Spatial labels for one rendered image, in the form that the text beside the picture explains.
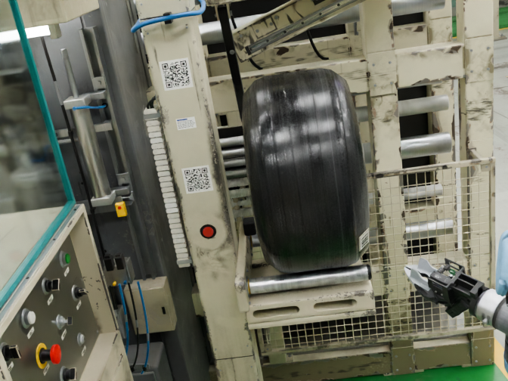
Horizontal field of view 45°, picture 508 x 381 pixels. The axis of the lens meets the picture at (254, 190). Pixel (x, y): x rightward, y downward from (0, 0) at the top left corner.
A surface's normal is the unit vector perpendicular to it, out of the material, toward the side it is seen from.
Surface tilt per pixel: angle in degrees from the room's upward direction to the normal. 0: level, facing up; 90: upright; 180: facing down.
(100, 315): 90
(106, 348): 0
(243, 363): 90
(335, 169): 69
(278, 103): 30
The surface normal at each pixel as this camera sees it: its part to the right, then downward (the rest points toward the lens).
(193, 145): -0.02, 0.39
